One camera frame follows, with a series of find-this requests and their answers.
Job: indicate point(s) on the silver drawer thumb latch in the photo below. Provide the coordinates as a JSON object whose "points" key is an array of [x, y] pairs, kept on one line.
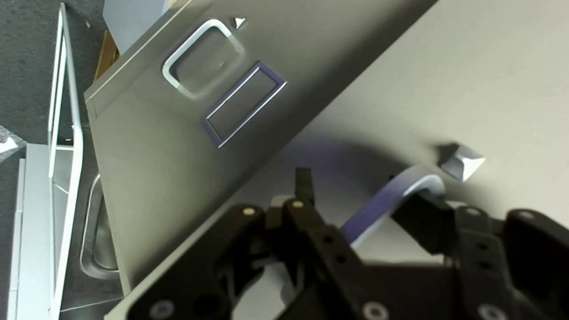
{"points": [[462, 161]]}

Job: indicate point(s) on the white metal tube rack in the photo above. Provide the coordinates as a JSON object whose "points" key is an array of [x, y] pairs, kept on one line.
{"points": [[67, 149]]}

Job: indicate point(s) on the beige filing cabinet drawer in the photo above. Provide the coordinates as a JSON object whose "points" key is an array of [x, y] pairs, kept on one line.
{"points": [[153, 167], [473, 90]]}

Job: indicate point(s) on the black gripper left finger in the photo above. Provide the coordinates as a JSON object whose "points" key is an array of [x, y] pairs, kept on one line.
{"points": [[284, 273]]}

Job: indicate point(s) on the rounded grey metal frame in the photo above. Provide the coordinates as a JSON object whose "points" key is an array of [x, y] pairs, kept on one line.
{"points": [[87, 238]]}

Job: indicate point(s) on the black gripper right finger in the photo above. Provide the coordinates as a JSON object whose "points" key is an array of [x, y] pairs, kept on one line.
{"points": [[508, 268]]}

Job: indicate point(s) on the empty drawer label holder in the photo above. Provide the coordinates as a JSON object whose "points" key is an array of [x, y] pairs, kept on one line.
{"points": [[220, 138]]}

